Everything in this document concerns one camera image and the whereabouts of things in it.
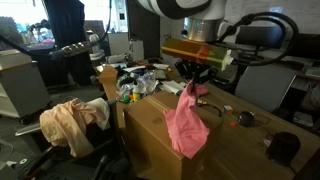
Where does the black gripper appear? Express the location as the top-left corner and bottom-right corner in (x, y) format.
(174, 59), (218, 86)

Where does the pink shirt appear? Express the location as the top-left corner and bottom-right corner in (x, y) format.
(163, 79), (211, 160)

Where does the white towel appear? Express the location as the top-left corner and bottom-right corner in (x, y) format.
(88, 97), (111, 131)

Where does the peach shirt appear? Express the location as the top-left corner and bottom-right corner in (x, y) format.
(39, 98), (104, 158)

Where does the white paper stack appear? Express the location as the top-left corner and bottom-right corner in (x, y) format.
(161, 79), (188, 96)

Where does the rubik's cube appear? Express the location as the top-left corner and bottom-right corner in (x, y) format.
(222, 105), (234, 116)

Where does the clear plastic bag pile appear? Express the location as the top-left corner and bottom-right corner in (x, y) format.
(118, 71), (158, 98)

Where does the white yellow spray bottle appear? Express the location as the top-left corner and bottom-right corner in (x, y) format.
(132, 79), (141, 103)

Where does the black round speaker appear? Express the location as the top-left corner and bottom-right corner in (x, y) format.
(238, 111), (256, 128)

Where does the black computer monitor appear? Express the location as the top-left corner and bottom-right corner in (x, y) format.
(289, 32), (320, 62)
(234, 25), (288, 51)

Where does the large brown cardboard box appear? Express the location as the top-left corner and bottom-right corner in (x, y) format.
(123, 90), (224, 180)

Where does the small cardboard box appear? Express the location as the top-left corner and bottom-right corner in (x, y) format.
(97, 65), (119, 101)

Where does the black cylinder speaker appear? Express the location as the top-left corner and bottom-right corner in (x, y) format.
(265, 131), (301, 167)

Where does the black robot stand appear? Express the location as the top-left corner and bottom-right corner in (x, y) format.
(0, 144), (58, 180)

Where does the black cable loop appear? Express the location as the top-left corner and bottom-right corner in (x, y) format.
(199, 101), (223, 118)

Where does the white floor cable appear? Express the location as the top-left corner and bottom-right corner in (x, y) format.
(59, 95), (80, 105)

